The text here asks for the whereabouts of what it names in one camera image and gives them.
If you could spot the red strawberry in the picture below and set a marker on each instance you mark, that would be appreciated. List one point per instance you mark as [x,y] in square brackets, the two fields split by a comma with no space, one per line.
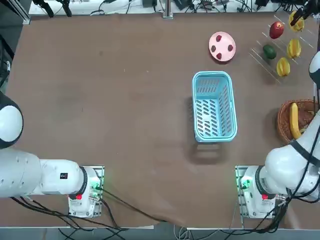
[219,38]
[230,47]
[220,56]
[214,48]

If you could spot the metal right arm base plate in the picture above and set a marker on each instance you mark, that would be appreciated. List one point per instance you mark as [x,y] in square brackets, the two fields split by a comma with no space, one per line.
[238,175]

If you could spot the yellow banana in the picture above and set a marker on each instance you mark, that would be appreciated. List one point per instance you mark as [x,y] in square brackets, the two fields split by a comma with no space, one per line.
[293,120]

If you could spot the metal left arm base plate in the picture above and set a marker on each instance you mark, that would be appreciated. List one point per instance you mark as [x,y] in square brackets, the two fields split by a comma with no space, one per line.
[101,170]

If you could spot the green avocado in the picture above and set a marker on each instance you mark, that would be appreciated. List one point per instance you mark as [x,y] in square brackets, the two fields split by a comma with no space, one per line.
[269,51]

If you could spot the clear acrylic display stand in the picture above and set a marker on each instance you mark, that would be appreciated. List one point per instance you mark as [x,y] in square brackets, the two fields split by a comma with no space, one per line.
[282,42]

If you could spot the aluminium frame rail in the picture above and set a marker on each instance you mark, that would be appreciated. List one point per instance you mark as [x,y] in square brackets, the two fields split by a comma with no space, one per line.
[21,12]

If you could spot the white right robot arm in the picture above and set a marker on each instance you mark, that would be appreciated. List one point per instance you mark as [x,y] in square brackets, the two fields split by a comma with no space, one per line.
[282,160]

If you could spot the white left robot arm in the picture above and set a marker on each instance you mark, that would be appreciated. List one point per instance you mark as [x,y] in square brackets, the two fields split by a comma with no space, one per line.
[25,172]

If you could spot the red apple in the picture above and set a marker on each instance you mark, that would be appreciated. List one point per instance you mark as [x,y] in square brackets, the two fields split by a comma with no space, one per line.
[276,30]

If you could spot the yellow star fruit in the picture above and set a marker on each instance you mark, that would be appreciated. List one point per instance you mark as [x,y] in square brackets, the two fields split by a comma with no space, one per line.
[300,25]
[283,67]
[293,48]

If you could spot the brown wicker basket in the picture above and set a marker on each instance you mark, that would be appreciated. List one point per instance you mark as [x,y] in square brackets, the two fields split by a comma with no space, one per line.
[283,120]

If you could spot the black tripod leg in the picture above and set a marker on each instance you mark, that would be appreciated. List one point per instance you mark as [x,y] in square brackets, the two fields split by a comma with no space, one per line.
[46,7]
[65,7]

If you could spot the blue plastic basket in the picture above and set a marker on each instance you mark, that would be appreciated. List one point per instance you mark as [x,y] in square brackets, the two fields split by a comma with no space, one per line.
[215,138]

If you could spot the aluminium camera post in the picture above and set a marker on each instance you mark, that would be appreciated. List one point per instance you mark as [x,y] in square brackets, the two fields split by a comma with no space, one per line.
[168,10]

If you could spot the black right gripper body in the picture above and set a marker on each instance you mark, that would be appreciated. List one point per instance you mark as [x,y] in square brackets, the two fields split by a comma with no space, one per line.
[311,7]

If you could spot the pink round plate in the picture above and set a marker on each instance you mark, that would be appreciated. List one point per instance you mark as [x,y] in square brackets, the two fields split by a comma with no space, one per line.
[223,42]

